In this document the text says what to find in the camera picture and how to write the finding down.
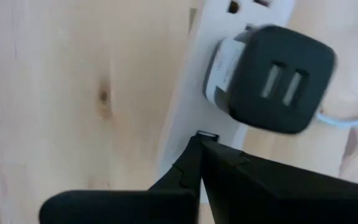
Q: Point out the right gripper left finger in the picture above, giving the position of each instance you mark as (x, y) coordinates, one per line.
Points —
(129, 205)

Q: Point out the white square power strip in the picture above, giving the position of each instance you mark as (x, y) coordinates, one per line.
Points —
(191, 93)

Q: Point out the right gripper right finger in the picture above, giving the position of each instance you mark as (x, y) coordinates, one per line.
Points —
(275, 193)

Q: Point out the black dual USB charger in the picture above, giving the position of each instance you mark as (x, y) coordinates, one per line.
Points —
(275, 81)

